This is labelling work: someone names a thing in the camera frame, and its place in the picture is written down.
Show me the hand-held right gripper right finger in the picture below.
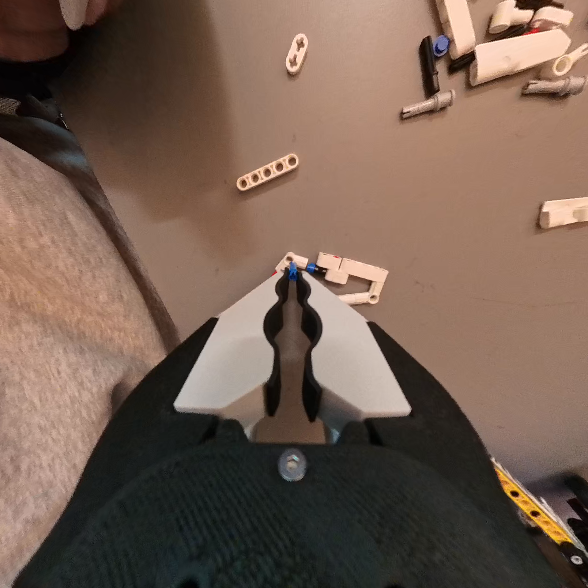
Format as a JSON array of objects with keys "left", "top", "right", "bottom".
[{"left": 294, "top": 271, "right": 411, "bottom": 439}]

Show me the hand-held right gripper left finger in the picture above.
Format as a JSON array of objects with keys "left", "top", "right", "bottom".
[{"left": 174, "top": 270, "right": 292, "bottom": 439}]

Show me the white lego beam assembly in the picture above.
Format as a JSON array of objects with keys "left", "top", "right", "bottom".
[{"left": 275, "top": 251, "right": 389, "bottom": 306}]

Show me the white lego elbow connector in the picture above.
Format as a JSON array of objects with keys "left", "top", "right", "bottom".
[{"left": 488, "top": 0, "right": 520, "bottom": 34}]

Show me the white five-hole lego beam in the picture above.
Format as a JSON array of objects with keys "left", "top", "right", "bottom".
[{"left": 236, "top": 153, "right": 300, "bottom": 192}]

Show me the yellow black lego model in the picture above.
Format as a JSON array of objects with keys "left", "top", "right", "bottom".
[{"left": 492, "top": 459, "right": 588, "bottom": 579}]

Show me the white lego bar piece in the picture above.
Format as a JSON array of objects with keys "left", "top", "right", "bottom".
[{"left": 538, "top": 197, "right": 588, "bottom": 229}]

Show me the grey lego axle pin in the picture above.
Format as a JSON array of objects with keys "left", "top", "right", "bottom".
[
  {"left": 521, "top": 75, "right": 588, "bottom": 97},
  {"left": 401, "top": 89, "right": 456, "bottom": 120}
]

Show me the black lego axle connector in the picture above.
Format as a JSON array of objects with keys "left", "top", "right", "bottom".
[{"left": 419, "top": 36, "right": 441, "bottom": 96}]

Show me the white two-hole lego beam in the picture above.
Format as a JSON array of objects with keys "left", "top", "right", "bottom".
[{"left": 285, "top": 33, "right": 309, "bottom": 75}]

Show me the thin black lego axle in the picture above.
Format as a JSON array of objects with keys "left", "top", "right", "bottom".
[{"left": 448, "top": 50, "right": 477, "bottom": 74}]

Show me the large white lego panel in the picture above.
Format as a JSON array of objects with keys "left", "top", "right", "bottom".
[{"left": 469, "top": 28, "right": 572, "bottom": 87}]

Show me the long white lego panel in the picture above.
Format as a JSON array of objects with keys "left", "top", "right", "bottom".
[{"left": 434, "top": 0, "right": 477, "bottom": 59}]

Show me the white lego tube connector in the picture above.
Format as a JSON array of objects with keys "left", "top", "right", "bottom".
[{"left": 551, "top": 43, "right": 588, "bottom": 77}]

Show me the white lego piece red pin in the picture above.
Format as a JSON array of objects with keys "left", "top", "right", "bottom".
[{"left": 528, "top": 6, "right": 575, "bottom": 30}]

